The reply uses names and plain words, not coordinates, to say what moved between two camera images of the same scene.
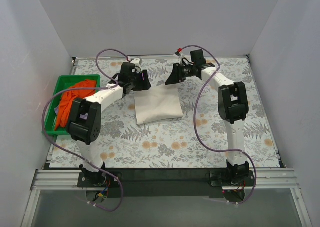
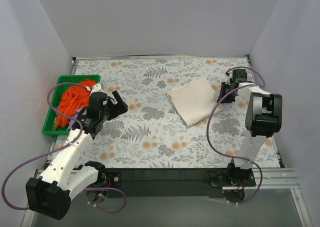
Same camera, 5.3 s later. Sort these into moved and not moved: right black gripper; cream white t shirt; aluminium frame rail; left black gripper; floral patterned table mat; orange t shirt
Moved: cream white t shirt; right black gripper; left black gripper
Not moved: aluminium frame rail; floral patterned table mat; orange t shirt
